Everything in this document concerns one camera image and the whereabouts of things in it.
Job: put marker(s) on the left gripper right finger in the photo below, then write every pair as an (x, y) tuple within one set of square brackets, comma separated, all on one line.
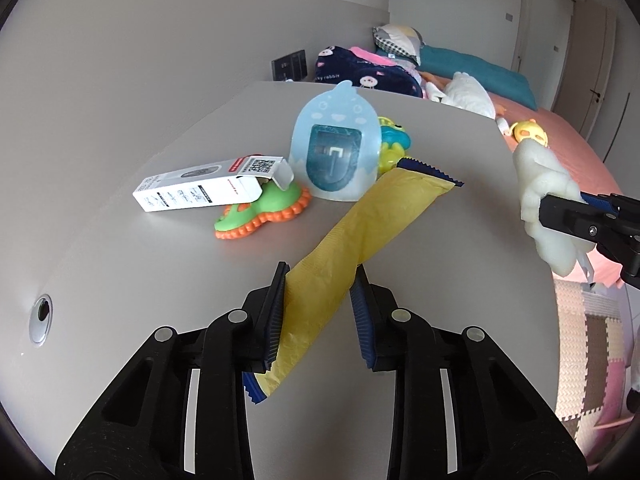
[(366, 301)]

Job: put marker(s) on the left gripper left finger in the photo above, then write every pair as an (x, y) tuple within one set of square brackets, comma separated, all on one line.
[(268, 320)]

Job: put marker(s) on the yellow snack wrapper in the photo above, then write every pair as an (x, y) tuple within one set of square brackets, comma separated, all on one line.
[(317, 285)]

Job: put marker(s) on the white thermometer box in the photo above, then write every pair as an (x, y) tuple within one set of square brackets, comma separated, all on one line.
[(234, 181)]

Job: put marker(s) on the pink bed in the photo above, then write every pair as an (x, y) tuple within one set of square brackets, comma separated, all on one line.
[(576, 156)]

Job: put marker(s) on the yellow chick plush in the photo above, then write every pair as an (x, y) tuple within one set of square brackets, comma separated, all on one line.
[(528, 130)]

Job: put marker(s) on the foam puzzle floor mat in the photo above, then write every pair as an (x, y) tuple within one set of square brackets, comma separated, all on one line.
[(595, 348)]

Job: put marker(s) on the green orange dinosaur teether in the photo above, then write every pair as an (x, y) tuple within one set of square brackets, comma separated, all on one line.
[(273, 206)]

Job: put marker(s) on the blue plastic blister package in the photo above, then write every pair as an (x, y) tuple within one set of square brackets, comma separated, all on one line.
[(335, 145)]

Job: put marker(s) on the teal yellow frog rattle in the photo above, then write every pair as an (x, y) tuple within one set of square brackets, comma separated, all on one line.
[(394, 146)]

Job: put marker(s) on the teal pillow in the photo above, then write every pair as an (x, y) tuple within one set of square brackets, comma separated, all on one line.
[(494, 78)]

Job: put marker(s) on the white goose plush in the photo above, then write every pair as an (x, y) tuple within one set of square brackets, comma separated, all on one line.
[(462, 91)]

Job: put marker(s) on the white door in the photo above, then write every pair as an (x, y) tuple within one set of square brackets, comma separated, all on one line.
[(541, 47)]

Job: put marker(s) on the navy rabbit blanket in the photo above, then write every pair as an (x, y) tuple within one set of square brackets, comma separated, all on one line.
[(365, 70)]

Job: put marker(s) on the checkered patchwork pillow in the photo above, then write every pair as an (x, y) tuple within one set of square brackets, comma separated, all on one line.
[(399, 40)]

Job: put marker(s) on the desk cable grommet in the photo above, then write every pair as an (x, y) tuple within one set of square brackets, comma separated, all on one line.
[(40, 320)]

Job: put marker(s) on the black wall switch panel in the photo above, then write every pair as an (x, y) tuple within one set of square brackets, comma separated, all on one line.
[(290, 67)]

